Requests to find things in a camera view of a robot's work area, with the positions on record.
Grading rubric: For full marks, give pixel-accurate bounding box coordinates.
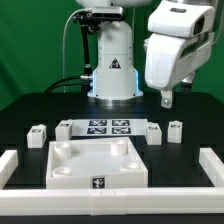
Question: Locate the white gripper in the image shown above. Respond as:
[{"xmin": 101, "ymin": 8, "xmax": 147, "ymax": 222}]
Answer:
[{"xmin": 145, "ymin": 0, "xmax": 215, "ymax": 108}]

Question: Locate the white square table top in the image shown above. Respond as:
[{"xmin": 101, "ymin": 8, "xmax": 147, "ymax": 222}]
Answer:
[{"xmin": 46, "ymin": 137, "xmax": 148, "ymax": 189}]

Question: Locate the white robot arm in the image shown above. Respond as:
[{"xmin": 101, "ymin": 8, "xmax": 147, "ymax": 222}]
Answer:
[{"xmin": 76, "ymin": 0, "xmax": 221, "ymax": 108}]

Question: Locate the white marker sheet with tags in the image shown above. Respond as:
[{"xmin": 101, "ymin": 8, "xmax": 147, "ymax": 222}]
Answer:
[{"xmin": 72, "ymin": 119, "xmax": 148, "ymax": 136}]

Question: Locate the white U-shaped fence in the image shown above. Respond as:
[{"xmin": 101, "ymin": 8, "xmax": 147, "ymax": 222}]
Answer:
[{"xmin": 0, "ymin": 148, "xmax": 224, "ymax": 216}]

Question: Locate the black cable bundle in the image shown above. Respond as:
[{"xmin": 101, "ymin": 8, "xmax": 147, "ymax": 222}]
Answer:
[{"xmin": 44, "ymin": 76, "xmax": 93, "ymax": 94}]

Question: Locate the grey camera on mount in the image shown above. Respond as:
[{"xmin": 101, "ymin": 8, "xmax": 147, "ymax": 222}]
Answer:
[{"xmin": 92, "ymin": 6, "xmax": 123, "ymax": 20}]

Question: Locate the white cable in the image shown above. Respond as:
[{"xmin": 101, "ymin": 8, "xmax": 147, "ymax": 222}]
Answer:
[{"xmin": 62, "ymin": 8, "xmax": 88, "ymax": 94}]

